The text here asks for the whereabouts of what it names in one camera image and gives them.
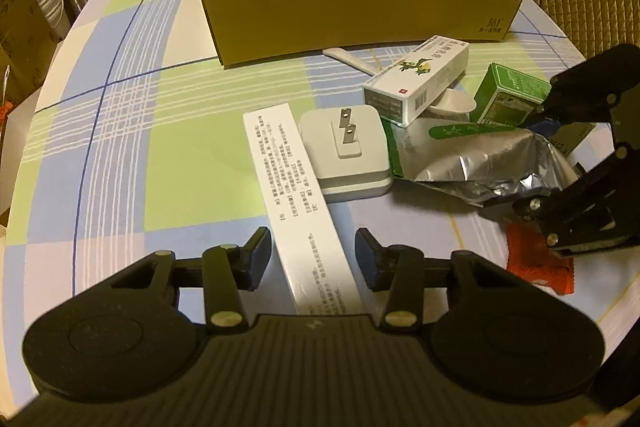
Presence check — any silver foil pouch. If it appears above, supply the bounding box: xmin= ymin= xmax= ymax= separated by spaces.
xmin=382 ymin=117 xmax=583 ymax=208

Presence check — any brown cardboard box with bags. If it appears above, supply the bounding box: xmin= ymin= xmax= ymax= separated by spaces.
xmin=0 ymin=0 xmax=66 ymax=108

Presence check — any red candy packet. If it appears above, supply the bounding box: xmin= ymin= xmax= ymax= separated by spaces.
xmin=505 ymin=219 xmax=573 ymax=297

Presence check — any long white printed box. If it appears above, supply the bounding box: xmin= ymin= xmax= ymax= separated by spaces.
xmin=243 ymin=103 xmax=363 ymax=317

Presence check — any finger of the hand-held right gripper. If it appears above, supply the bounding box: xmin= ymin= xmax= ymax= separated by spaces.
xmin=512 ymin=147 xmax=640 ymax=258
xmin=525 ymin=44 xmax=640 ymax=142

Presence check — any small green box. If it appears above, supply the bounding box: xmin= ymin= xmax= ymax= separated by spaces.
xmin=472 ymin=63 xmax=553 ymax=128

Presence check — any white plastic spoon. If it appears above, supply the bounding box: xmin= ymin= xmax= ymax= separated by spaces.
xmin=322 ymin=48 xmax=476 ymax=118

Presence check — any white green medicine box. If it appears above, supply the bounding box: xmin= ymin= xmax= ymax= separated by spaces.
xmin=363 ymin=35 xmax=470 ymax=128

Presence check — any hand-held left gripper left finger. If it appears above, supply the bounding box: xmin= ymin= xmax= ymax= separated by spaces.
xmin=107 ymin=227 xmax=273 ymax=334

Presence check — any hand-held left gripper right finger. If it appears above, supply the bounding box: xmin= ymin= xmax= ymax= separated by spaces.
xmin=355 ymin=228 xmax=523 ymax=334

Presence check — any plaid cloth desktop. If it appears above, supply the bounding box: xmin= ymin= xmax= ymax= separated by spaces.
xmin=0 ymin=0 xmax=636 ymax=413

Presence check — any white power adapter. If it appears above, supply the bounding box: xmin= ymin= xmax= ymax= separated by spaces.
xmin=299 ymin=104 xmax=392 ymax=202

